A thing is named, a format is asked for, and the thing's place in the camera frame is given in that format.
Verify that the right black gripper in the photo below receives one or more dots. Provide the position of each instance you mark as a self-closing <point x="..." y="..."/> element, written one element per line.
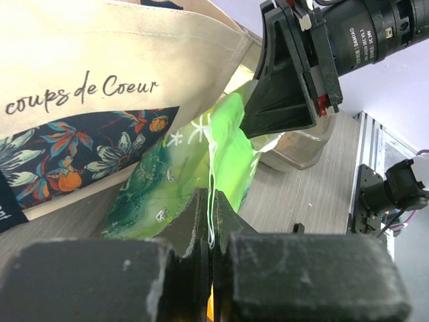
<point x="359" y="32"/>

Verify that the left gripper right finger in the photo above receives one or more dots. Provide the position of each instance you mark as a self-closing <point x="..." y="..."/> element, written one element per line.
<point x="301" y="276"/>

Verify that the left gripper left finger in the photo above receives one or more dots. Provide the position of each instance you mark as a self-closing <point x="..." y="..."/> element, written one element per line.
<point x="165" y="278"/>

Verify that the green cat litter bag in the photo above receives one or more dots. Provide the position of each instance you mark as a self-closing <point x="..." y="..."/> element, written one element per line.
<point x="211" y="152"/>

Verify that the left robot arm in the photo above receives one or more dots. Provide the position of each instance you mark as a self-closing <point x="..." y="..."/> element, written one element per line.
<point x="400" y="188"/>

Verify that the grey litter box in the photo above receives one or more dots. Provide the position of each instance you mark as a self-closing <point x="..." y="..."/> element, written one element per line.
<point x="300" y="149"/>

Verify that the beige canvas tote bag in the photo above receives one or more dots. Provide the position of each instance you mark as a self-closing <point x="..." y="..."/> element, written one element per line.
<point x="88" y="86"/>

